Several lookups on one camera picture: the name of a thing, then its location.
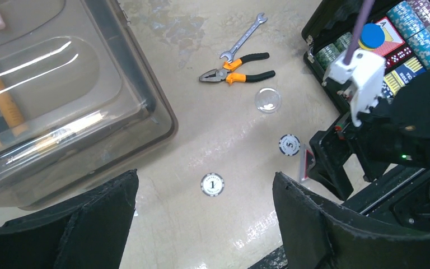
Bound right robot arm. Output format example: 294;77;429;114
307;69;430;201

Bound red green chip row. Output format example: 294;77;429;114
315;43;340;71

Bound black metal table frame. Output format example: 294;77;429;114
254;166;430;268

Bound white poker chip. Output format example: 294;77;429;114
278;134;301;156
200;173;225;197

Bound red dice in case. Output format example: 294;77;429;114
385;45;413;69

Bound red triangle dealer marker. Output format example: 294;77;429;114
299;144;315;182

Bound clear round disc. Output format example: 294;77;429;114
254;87;282;114

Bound yellow blue card deck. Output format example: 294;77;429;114
382;57;426;98

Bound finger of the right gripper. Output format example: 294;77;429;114
307;129;353;201

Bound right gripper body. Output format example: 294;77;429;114
334;112;378;178

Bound silver wrench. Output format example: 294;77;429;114
219;12;268;63

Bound blue round button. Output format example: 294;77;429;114
358;23;385;50

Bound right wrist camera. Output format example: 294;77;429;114
323;49;386;127

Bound yellow green chip row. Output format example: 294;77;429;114
334;32;353;52

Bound black poker case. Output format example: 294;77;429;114
302;1;419;113

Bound translucent brown storage box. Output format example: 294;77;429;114
0;1;177;210

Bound red card deck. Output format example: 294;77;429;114
372;17;405;56

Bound orange black pliers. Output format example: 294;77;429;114
199;52;276;86

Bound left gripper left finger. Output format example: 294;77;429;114
0;169;139;268

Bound light blue chip row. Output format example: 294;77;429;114
386;1;430;68

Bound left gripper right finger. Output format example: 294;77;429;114
272;172;430;268

